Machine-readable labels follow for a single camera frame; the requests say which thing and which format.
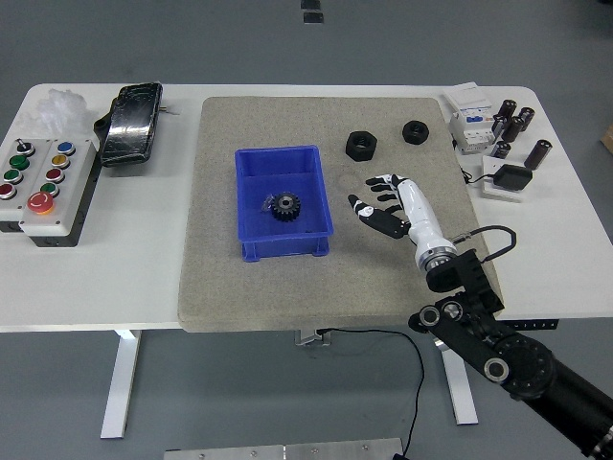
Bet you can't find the crumpled clear plastic wrap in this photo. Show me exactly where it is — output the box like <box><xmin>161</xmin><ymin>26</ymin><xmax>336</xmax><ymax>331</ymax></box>
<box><xmin>18</xmin><ymin>88</ymin><xmax>97</xmax><ymax>140</ymax></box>

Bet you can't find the white circuit breaker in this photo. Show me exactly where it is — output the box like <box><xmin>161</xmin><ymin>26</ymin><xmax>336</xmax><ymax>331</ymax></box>
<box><xmin>440</xmin><ymin>81</ymin><xmax>497</xmax><ymax>155</ymax></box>

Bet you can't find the black plastic-wrapped foot pedal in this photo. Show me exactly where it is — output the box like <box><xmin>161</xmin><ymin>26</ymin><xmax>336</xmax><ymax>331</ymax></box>
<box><xmin>92</xmin><ymin>81</ymin><xmax>164</xmax><ymax>169</ymax></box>

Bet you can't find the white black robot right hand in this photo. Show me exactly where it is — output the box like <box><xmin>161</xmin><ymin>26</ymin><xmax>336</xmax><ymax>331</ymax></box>
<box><xmin>347</xmin><ymin>172</ymin><xmax>459</xmax><ymax>263</ymax></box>

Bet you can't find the white emergency stop button box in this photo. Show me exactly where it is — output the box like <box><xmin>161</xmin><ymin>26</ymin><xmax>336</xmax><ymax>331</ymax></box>
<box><xmin>17</xmin><ymin>138</ymin><xmax>101</xmax><ymax>249</ymax></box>

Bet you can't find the grey metal plate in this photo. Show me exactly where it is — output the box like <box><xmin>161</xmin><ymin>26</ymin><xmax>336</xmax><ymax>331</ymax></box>
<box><xmin>163</xmin><ymin>437</ymin><xmax>406</xmax><ymax>460</ymax></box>

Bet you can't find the black flat adapter puck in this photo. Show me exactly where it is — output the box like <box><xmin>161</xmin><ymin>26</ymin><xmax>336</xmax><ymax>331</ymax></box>
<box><xmin>492</xmin><ymin>163</ymin><xmax>534</xmax><ymax>194</ymax></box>

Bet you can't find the white square plate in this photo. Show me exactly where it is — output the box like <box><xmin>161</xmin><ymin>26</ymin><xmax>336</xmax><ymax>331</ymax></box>
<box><xmin>480</xmin><ymin>153</ymin><xmax>528</xmax><ymax>205</ymax></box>

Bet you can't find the grey-brown felt mat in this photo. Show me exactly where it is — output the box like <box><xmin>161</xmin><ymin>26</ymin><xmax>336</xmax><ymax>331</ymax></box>
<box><xmin>176</xmin><ymin>96</ymin><xmax>505</xmax><ymax>335</ymax></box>

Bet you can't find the thin black adapter cable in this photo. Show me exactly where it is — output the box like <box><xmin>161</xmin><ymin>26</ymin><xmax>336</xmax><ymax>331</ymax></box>
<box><xmin>457</xmin><ymin>165</ymin><xmax>497</xmax><ymax>186</ymax></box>

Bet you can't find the white table leg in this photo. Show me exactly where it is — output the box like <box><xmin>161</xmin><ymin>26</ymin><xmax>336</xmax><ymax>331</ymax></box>
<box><xmin>433</xmin><ymin>334</ymin><xmax>480</xmax><ymax>426</ymax></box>
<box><xmin>99</xmin><ymin>329</ymin><xmax>143</xmax><ymax>440</ymax></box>

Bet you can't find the long black power cable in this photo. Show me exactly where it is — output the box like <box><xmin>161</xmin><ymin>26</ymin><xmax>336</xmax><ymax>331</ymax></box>
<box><xmin>318</xmin><ymin>327</ymin><xmax>426</xmax><ymax>459</ymax></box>

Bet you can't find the large black gear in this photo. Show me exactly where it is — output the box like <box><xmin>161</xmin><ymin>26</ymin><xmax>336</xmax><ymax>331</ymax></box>
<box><xmin>270</xmin><ymin>191</ymin><xmax>303</xmax><ymax>224</ymax></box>

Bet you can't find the large black hex nut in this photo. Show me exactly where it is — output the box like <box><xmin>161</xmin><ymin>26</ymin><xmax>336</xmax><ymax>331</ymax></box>
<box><xmin>345</xmin><ymin>130</ymin><xmax>379</xmax><ymax>163</ymax></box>

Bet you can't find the blue plastic box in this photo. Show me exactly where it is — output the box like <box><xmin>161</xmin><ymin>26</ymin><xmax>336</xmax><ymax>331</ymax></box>
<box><xmin>234</xmin><ymin>145</ymin><xmax>335</xmax><ymax>264</ymax></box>

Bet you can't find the silver under-table bracket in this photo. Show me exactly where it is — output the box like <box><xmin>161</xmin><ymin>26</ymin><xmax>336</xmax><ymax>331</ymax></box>
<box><xmin>294</xmin><ymin>328</ymin><xmax>332</xmax><ymax>349</ymax></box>

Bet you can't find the white selector switch button box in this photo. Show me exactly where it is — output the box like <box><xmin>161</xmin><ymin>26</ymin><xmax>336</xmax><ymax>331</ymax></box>
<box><xmin>0</xmin><ymin>138</ymin><xmax>52</xmax><ymax>235</ymax></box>

